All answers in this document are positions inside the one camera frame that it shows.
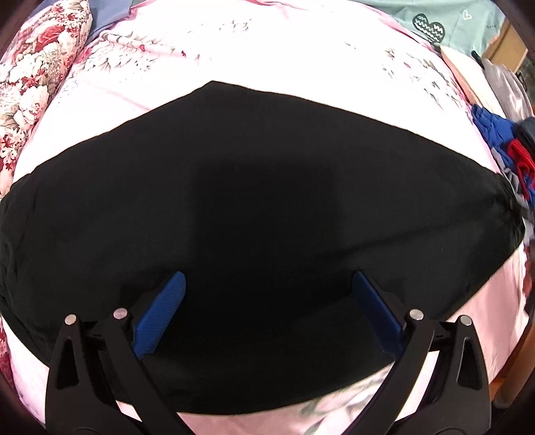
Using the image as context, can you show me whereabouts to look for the light grey garment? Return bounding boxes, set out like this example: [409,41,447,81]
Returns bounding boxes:
[491,148,534,247]

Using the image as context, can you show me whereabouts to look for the pink floral bed sheet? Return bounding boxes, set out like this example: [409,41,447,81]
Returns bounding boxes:
[14,1,527,434]

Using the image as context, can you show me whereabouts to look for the red floral bolster pillow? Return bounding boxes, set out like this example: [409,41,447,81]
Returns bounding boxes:
[1,1,93,196]

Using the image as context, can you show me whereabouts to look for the cream quilted pillow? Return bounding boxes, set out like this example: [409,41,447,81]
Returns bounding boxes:
[440,45,505,118]

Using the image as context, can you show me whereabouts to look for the dark navy garment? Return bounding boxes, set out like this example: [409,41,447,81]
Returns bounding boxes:
[515,117,535,148]

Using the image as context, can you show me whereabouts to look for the blue garment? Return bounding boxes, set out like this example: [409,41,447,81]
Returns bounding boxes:
[471,105,534,209]

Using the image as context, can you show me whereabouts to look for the red garment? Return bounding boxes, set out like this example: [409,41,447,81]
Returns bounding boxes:
[506,140,534,201]

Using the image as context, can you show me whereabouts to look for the teal heart print quilt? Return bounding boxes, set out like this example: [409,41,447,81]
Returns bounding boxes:
[365,0,505,54]

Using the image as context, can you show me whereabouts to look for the wooden headboard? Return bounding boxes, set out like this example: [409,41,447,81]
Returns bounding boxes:
[483,19,528,73]

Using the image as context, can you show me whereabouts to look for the grey velvet garment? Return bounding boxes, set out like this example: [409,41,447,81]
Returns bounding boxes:
[471,51,534,122]

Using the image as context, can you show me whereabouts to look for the black jogger pants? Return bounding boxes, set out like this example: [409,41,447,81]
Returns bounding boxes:
[1,82,524,414]

